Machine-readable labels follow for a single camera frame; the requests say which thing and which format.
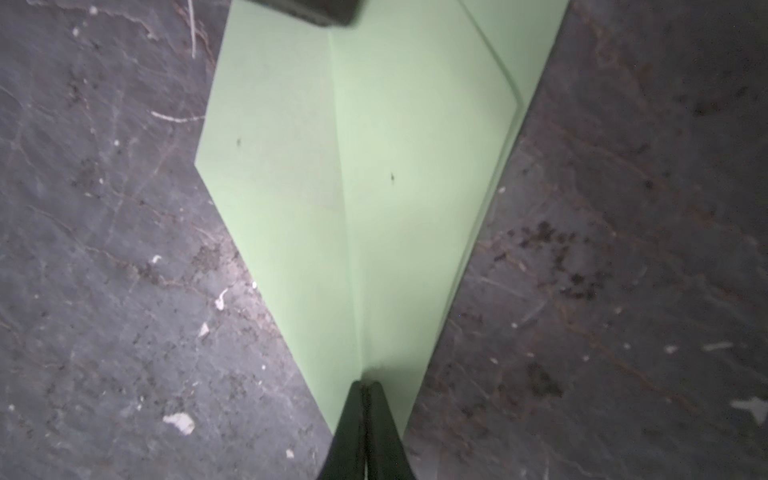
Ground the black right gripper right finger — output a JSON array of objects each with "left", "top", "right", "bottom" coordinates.
[{"left": 365, "top": 382, "right": 416, "bottom": 480}]

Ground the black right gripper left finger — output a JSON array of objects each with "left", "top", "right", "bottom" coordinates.
[{"left": 317, "top": 381, "right": 366, "bottom": 480}]

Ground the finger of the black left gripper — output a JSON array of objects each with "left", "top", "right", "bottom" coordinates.
[{"left": 254, "top": 0, "right": 360, "bottom": 27}]

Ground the light green paper sheet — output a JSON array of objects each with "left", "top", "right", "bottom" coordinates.
[{"left": 195, "top": 1, "right": 567, "bottom": 428}]

